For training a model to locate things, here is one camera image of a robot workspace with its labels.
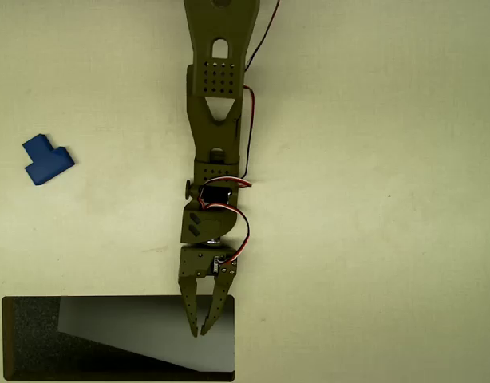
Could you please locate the blue T-shaped block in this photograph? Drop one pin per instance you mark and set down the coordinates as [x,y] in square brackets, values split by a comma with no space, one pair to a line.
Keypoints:
[47,161]

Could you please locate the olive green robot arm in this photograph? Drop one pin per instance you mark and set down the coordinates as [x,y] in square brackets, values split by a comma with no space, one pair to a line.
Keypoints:
[214,131]

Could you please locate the dark rectangular bin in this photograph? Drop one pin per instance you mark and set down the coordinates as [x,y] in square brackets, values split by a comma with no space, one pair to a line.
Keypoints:
[109,351]

